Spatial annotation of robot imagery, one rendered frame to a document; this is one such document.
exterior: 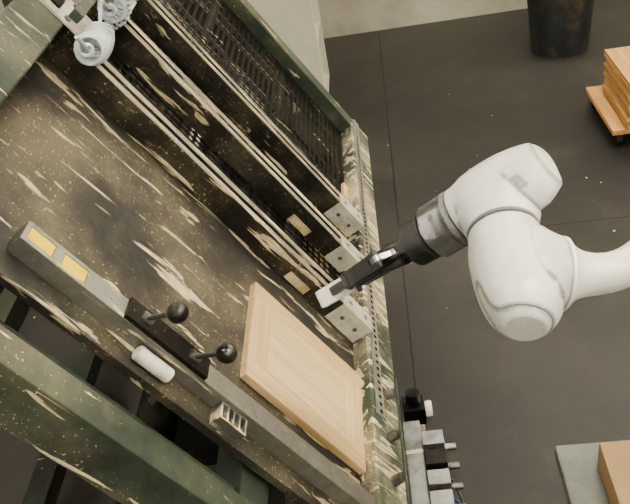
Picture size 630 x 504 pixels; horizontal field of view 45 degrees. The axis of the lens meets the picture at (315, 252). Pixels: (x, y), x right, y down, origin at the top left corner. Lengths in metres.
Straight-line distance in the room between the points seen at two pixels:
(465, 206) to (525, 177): 0.09
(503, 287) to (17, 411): 0.71
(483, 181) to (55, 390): 0.68
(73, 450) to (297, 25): 4.37
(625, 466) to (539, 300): 0.99
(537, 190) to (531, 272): 0.15
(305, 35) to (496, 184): 4.34
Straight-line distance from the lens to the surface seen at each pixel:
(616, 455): 1.95
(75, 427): 1.21
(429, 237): 1.16
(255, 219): 1.91
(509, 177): 1.10
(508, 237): 1.03
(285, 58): 3.11
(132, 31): 2.05
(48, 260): 1.34
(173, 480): 1.28
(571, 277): 1.04
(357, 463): 1.83
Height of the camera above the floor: 2.33
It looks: 35 degrees down
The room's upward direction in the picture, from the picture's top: 11 degrees counter-clockwise
